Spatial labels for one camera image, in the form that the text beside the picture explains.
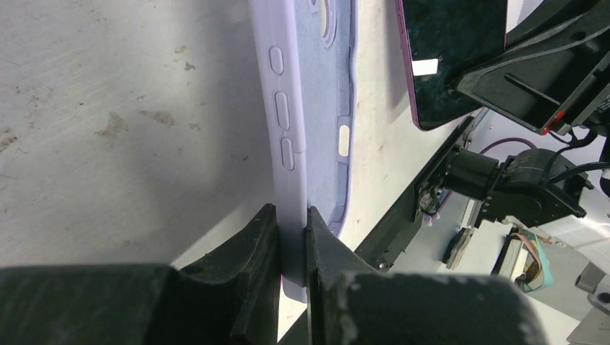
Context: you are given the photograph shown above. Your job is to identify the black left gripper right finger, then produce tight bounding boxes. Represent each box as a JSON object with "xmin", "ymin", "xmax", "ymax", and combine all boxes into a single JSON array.
[{"xmin": 304, "ymin": 207, "xmax": 547, "ymax": 344}]

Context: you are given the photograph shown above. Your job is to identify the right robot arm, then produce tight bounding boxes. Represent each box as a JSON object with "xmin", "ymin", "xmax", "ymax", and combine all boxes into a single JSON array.
[{"xmin": 404, "ymin": 1, "xmax": 609, "ymax": 227}]

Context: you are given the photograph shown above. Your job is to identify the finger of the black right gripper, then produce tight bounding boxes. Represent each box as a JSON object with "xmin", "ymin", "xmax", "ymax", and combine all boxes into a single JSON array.
[
  {"xmin": 456, "ymin": 19, "xmax": 609, "ymax": 136},
  {"xmin": 505, "ymin": 0, "xmax": 598, "ymax": 48}
]

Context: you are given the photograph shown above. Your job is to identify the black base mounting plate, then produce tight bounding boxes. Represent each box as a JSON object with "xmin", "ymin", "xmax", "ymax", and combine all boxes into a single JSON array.
[{"xmin": 355, "ymin": 116, "xmax": 475, "ymax": 272}]

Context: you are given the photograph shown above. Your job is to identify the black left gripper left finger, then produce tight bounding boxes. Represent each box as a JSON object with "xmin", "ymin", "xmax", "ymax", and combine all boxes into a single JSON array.
[{"xmin": 1, "ymin": 204, "xmax": 280, "ymax": 344}]

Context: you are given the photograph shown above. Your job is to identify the purple phone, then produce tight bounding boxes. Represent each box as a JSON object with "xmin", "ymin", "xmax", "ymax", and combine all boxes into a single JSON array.
[{"xmin": 395, "ymin": 1, "xmax": 508, "ymax": 131}]

